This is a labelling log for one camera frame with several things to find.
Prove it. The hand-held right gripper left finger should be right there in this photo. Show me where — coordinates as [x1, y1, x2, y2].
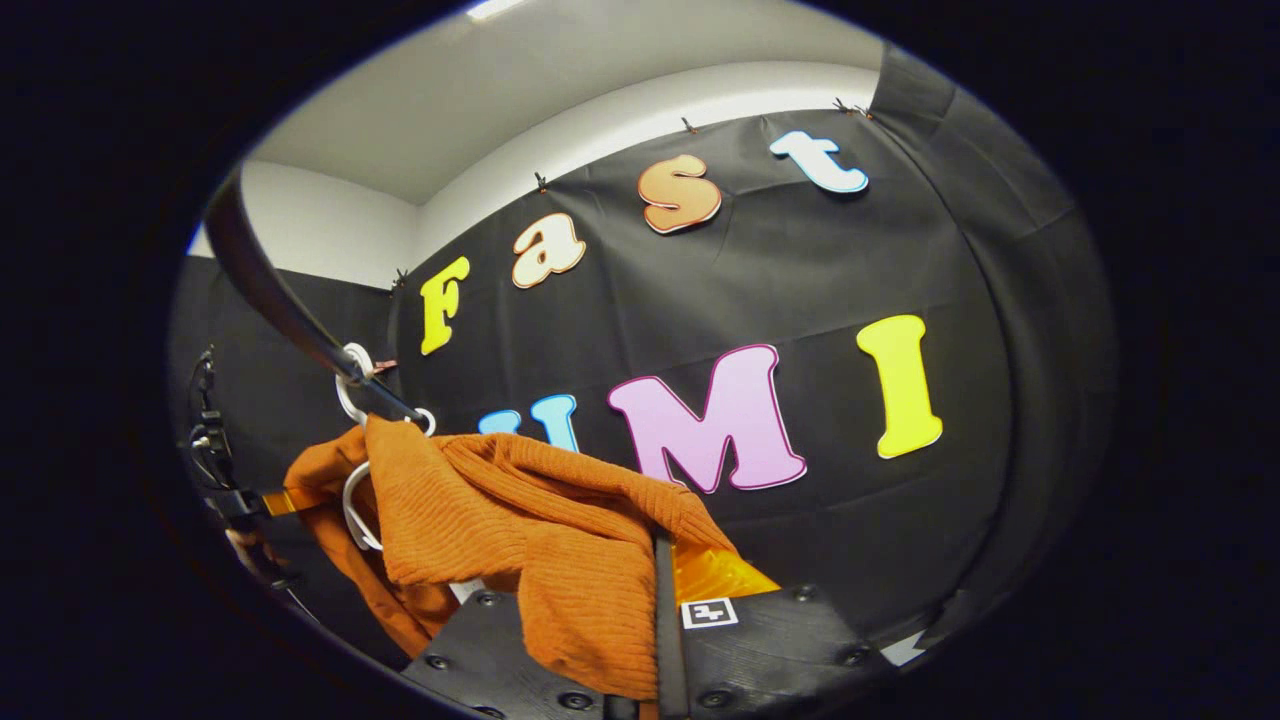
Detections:
[400, 588, 659, 720]

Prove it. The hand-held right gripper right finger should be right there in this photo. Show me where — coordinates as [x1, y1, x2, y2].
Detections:
[653, 528, 896, 720]

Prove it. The orange ribbed shirt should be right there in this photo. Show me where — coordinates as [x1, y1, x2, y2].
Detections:
[283, 415, 743, 701]

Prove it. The black backdrop cloth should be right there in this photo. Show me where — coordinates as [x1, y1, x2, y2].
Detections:
[168, 45, 1116, 681]

